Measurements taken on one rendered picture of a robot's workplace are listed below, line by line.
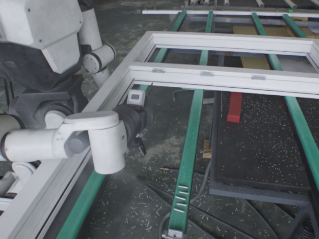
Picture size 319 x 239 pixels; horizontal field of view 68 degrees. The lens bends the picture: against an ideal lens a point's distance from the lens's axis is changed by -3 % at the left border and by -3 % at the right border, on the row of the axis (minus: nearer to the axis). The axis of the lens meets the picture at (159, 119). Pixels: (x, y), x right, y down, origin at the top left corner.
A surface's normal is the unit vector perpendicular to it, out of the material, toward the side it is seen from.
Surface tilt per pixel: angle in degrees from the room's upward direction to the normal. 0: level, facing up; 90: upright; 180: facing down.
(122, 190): 0
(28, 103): 90
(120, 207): 0
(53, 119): 90
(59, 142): 69
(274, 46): 90
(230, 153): 0
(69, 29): 86
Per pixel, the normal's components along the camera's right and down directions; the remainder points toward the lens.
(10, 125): 0.87, -0.49
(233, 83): -0.21, 0.59
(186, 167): -0.04, -0.80
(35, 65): 0.37, 0.63
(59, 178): 0.98, 0.10
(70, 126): -0.05, 0.27
